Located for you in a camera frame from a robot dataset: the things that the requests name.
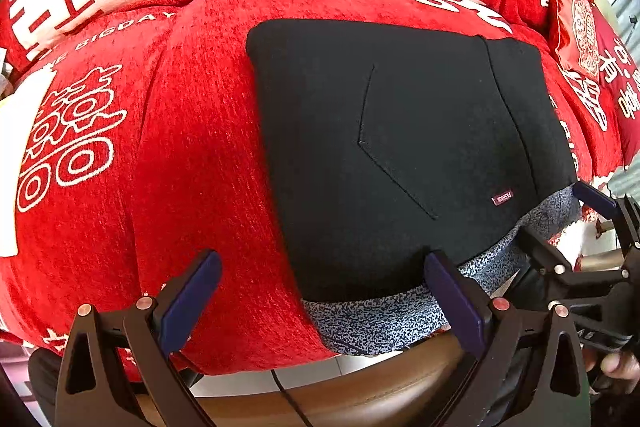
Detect black cable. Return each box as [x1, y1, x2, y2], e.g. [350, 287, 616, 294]
[271, 369, 312, 427]

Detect black pants with grey waistband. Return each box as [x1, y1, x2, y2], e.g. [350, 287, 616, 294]
[246, 19, 581, 356]

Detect person's right hand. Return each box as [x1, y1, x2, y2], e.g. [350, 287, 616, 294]
[582, 347, 640, 394]

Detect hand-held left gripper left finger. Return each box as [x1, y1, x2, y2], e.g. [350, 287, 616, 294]
[54, 249, 222, 427]

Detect red printed sofa cover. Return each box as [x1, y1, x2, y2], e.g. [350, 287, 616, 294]
[0, 0, 640, 378]

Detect red cushion with white characters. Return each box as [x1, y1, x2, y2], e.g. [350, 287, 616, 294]
[590, 4, 640, 168]

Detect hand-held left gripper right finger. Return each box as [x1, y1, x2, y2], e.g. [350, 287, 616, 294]
[423, 250, 594, 427]

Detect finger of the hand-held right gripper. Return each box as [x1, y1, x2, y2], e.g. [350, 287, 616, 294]
[572, 181, 640, 254]
[516, 228, 640, 304]

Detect red cushion with round emblem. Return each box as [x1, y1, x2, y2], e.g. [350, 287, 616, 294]
[546, 0, 602, 80]

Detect grey metal tube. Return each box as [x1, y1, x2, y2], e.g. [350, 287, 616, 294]
[575, 219, 627, 275]

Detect brown curved wooden rail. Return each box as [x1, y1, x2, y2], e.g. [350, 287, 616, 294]
[192, 334, 468, 427]

